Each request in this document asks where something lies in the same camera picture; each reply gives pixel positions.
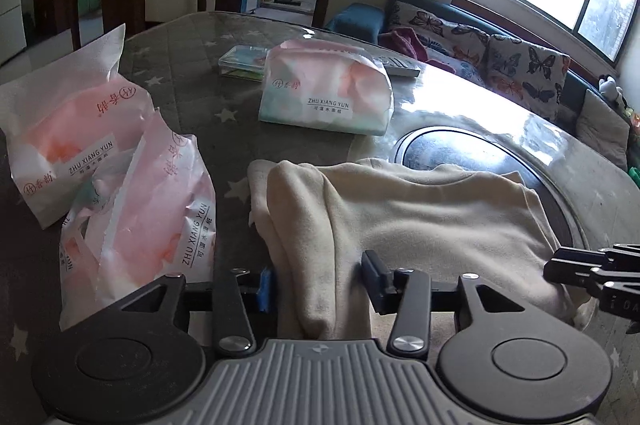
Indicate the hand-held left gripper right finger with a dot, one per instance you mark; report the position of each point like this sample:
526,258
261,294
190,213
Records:
375,285

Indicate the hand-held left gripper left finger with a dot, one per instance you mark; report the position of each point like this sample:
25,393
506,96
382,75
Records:
265,294

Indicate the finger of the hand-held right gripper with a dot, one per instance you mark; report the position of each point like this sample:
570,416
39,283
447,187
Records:
570,265
625,255

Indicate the cream fleece garment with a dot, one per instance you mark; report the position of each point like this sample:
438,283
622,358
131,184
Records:
425,215

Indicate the grey pillow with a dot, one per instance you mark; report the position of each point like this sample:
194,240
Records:
602,130

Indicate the pink white tissue pack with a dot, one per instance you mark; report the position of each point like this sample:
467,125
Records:
150,225
75,140
325,90

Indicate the black round induction cooktop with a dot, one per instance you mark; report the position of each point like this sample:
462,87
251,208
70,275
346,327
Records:
440,150

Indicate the panda plush toy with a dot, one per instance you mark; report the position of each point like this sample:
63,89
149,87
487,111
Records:
611,90

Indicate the butterfly print cushion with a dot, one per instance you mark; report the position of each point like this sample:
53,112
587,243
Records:
530,75
460,65
430,22

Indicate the grey remote control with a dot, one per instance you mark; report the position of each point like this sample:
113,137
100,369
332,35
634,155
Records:
402,66

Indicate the green plastic case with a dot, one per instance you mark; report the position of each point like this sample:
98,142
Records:
242,62

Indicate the pink cloth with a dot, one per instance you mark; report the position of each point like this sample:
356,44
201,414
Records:
402,45

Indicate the blue corner sofa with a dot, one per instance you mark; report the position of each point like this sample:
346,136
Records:
355,20

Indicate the white refrigerator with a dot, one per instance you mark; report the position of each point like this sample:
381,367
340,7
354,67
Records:
11,5

